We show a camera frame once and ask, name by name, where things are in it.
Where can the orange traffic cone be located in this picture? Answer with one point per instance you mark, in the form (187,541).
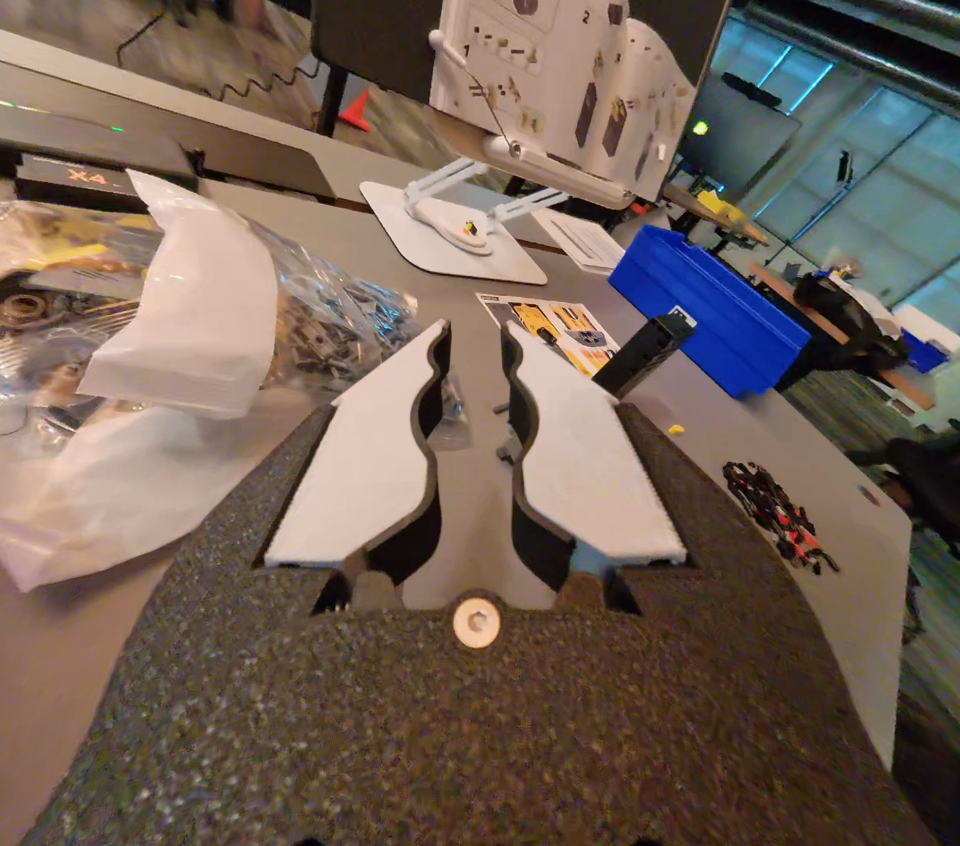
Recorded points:
(358,115)

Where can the clear bag of mixed pieces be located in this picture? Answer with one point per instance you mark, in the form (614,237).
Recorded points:
(67,261)

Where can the white plastic bag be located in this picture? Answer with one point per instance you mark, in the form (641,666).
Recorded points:
(195,306)
(112,486)

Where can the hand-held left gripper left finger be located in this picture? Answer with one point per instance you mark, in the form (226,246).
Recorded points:
(360,471)

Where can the blue plastic bin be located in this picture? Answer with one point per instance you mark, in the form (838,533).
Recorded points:
(720,321)
(922,351)

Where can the wooden table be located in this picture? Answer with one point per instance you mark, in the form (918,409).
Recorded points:
(742,231)

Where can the black monitor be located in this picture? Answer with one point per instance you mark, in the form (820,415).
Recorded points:
(735,134)

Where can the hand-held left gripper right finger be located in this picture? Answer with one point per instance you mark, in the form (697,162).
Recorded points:
(592,471)

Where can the pile of black red pins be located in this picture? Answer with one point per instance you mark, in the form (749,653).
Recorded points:
(772,509)

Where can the black desktop hub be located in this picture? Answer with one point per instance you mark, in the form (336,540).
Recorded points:
(90,138)

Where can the black box with orange print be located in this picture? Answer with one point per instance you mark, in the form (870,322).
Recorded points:
(97,179)

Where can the yellow block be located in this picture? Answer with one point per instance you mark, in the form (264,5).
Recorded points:
(724,209)

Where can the white metal book stand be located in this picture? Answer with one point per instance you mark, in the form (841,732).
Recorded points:
(420,239)

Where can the black office chair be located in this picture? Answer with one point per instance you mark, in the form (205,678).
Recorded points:
(930,479)

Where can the printed sticker sheet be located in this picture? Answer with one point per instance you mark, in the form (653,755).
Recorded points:
(525,317)

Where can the white printed paper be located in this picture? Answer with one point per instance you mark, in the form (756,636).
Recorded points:
(585,239)

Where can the black perforated block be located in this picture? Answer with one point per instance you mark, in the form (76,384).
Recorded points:
(637,359)

